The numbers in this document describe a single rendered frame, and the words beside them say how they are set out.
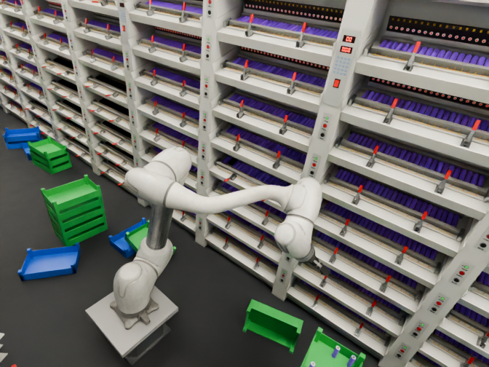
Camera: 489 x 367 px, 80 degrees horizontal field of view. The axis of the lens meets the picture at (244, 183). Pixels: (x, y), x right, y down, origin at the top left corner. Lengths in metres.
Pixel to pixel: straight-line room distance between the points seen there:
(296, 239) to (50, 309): 1.56
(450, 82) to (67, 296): 2.15
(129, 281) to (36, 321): 0.76
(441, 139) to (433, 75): 0.22
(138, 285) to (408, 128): 1.31
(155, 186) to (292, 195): 0.48
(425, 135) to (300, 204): 0.53
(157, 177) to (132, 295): 0.63
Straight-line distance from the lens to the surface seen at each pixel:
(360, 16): 1.26
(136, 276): 1.47
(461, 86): 1.22
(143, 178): 1.09
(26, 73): 3.94
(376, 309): 1.81
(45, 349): 1.98
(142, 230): 2.29
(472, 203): 1.35
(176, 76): 2.04
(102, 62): 2.57
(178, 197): 1.05
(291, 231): 0.97
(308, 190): 1.05
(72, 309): 2.07
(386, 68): 1.24
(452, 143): 1.26
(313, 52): 1.32
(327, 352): 1.46
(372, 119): 1.28
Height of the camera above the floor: 1.61
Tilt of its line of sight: 32 degrees down
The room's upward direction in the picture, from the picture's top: 8 degrees clockwise
